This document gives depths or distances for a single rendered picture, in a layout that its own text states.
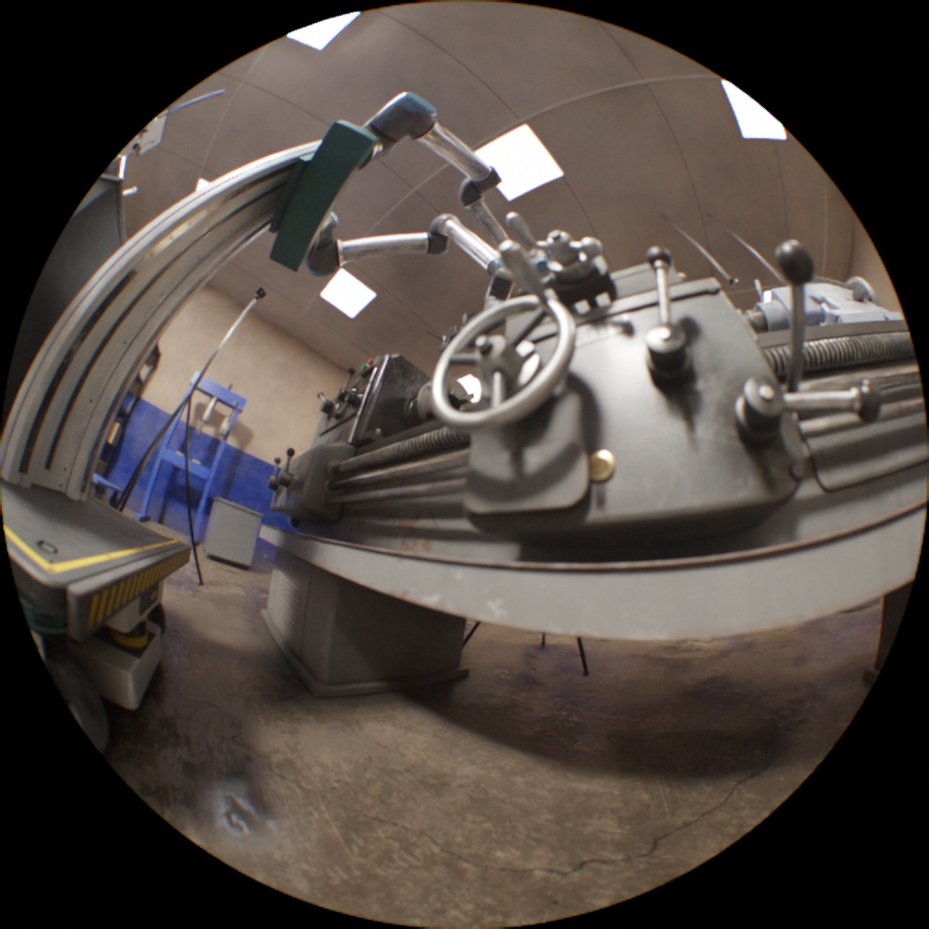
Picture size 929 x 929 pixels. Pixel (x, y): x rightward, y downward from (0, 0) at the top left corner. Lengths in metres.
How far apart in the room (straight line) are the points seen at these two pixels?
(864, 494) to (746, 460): 0.34
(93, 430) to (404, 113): 1.22
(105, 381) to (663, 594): 1.03
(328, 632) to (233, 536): 2.11
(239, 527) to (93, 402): 2.22
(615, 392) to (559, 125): 2.79
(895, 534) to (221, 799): 0.81
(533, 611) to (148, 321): 1.00
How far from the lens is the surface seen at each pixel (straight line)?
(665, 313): 0.33
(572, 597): 0.27
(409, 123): 1.20
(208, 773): 0.61
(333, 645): 0.87
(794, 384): 0.37
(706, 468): 0.28
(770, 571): 0.27
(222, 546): 2.85
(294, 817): 0.56
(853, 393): 0.31
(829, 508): 0.52
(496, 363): 0.32
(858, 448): 0.59
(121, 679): 0.61
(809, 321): 1.03
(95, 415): 0.86
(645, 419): 0.30
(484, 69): 3.04
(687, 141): 3.33
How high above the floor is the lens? 0.45
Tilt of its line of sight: 22 degrees up
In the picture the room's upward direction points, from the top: 8 degrees clockwise
